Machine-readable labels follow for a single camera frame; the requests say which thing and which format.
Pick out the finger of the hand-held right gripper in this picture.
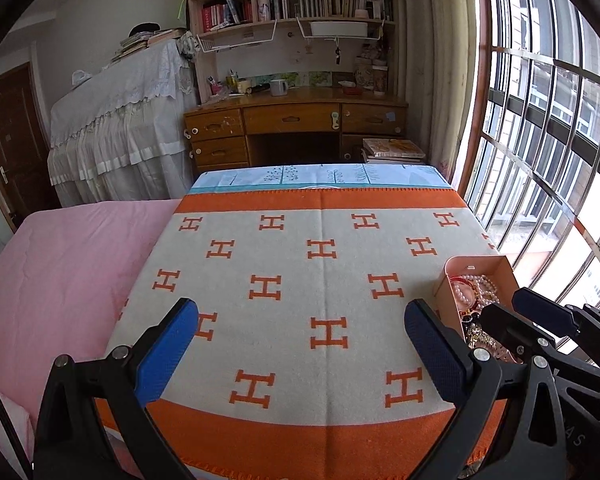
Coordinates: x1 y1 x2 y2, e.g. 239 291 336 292
480 303 564 361
511 287 579 337

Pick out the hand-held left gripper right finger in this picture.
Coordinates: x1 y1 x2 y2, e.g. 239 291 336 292
404 298 574 480

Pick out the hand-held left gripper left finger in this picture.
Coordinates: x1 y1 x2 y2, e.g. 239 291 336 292
32 298 200 480

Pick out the cream bead necklace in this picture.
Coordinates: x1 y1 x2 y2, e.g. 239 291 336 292
472 274 501 306

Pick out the pink storage box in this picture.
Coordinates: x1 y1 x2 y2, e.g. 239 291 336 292
433 255 526 364

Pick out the white pearl bracelet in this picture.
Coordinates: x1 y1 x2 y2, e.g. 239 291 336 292
452 280 482 312

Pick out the orange and grey patterned blanket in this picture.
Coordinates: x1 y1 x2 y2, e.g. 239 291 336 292
95 187 507 480

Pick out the pink bedsheet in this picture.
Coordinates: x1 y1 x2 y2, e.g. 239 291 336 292
0 199 183 480

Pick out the floral pillow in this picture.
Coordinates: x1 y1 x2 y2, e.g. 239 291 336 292
0 385 36 480

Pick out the blue tree print sheet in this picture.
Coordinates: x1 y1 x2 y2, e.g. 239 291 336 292
187 162 453 195

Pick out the stack of orange cover books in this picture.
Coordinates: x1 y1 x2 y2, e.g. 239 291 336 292
362 137 427 165

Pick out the white lace covered piano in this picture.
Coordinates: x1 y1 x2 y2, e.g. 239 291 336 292
47 37 201 208

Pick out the beige curtain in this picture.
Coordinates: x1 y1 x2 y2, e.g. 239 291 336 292
395 0 481 186

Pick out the metal window grille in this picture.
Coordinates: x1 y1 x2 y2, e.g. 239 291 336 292
462 0 600 321

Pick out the wooden desk with drawers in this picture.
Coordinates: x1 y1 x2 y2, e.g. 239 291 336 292
184 85 410 171

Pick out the brown wooden door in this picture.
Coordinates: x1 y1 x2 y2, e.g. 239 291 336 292
0 62 61 233

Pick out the wooden bookshelf hutch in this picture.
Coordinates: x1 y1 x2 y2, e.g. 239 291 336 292
185 0 401 107

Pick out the patterned paper box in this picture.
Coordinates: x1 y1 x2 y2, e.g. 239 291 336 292
355 57 389 94

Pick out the pile of worn books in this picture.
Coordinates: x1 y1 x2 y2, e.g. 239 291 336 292
111 29 187 64

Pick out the white oblong tray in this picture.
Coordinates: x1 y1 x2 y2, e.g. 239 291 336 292
310 21 371 38

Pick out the row of shelf books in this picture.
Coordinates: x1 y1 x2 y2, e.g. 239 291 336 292
200 0 396 32

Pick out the white wire basket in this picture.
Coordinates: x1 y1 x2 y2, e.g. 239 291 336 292
296 16 385 44
196 20 279 55

